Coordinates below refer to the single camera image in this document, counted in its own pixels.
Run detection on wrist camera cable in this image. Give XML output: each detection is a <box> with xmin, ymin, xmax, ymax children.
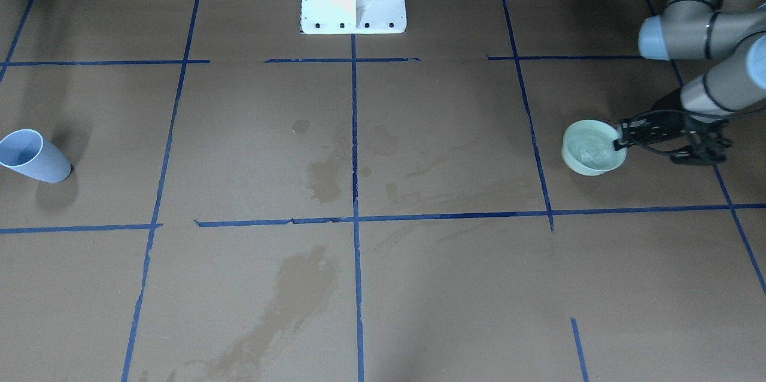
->
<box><xmin>628</xmin><ymin>108</ymin><xmax>728</xmax><ymax>156</ymax></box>

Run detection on green bowl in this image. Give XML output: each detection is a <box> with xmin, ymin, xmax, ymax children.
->
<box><xmin>561</xmin><ymin>120</ymin><xmax>627</xmax><ymax>177</ymax></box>

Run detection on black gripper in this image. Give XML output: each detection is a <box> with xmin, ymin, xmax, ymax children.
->
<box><xmin>615</xmin><ymin>109</ymin><xmax>731</xmax><ymax>165</ymax></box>

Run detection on blue plastic cup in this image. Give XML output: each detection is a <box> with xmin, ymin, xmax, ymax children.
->
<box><xmin>1</xmin><ymin>129</ymin><xmax>73</xmax><ymax>183</ymax></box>

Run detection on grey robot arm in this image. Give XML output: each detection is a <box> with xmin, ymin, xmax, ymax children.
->
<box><xmin>611</xmin><ymin>0</ymin><xmax>765</xmax><ymax>166</ymax></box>

